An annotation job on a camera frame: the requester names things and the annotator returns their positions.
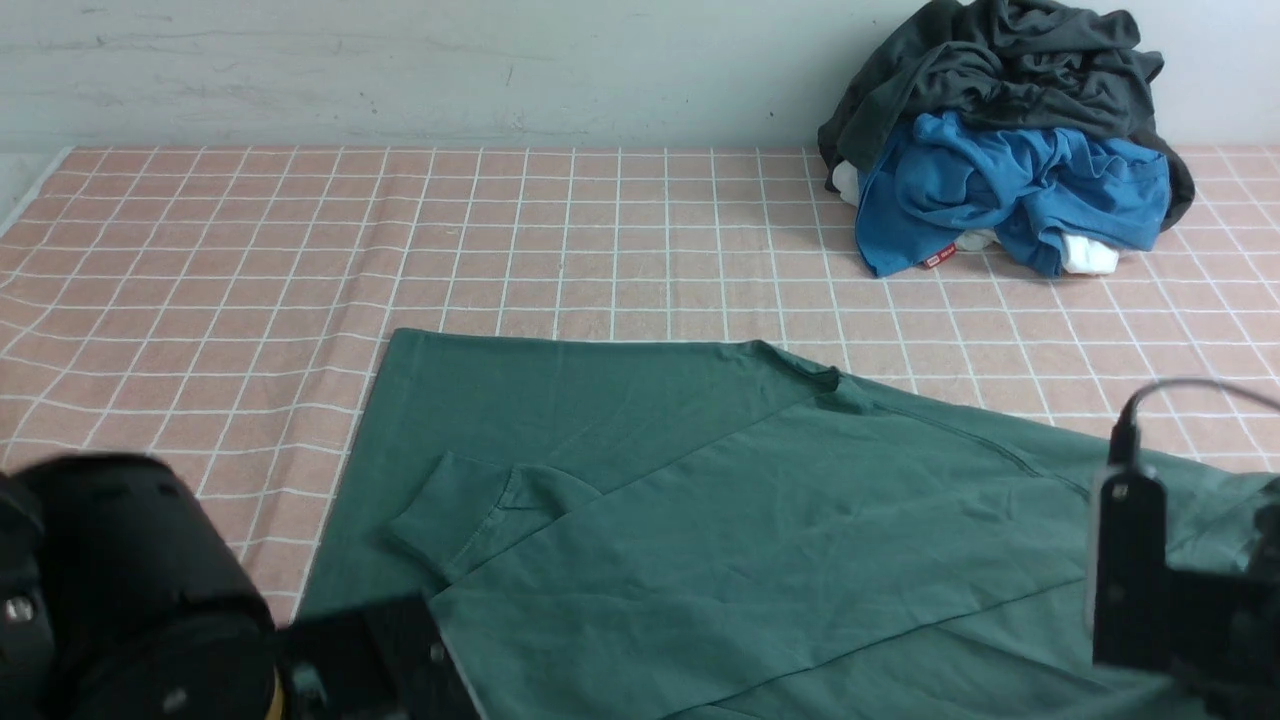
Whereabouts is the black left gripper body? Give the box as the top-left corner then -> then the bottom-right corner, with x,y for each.
273,596 -> 484,719

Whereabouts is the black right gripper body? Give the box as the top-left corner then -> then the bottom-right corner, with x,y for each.
1161,482 -> 1279,719

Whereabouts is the green long-sleeve shirt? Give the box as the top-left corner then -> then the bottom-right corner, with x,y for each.
300,329 -> 1204,719

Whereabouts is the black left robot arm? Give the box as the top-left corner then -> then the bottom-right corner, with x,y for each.
1,454 -> 483,719

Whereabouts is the blue crumpled shirt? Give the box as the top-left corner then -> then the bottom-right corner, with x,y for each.
854,111 -> 1171,277

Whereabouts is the pink grid-pattern tablecloth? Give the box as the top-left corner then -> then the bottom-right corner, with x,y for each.
1,146 -> 1279,621

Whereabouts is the dark grey crumpled garment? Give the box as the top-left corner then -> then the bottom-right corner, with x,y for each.
817,1 -> 1196,229

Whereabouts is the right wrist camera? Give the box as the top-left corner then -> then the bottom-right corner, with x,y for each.
1085,465 -> 1171,673

